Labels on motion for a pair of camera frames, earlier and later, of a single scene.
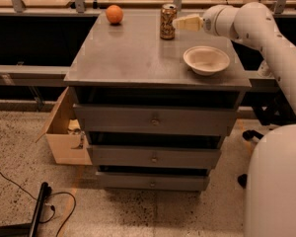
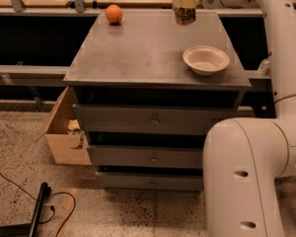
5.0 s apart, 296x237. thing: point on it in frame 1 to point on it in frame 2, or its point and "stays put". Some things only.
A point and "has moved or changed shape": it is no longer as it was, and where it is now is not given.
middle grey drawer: (203, 157) stays put
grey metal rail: (29, 75) stays put
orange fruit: (114, 14) stays put
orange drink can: (168, 21) has moved or changed shape
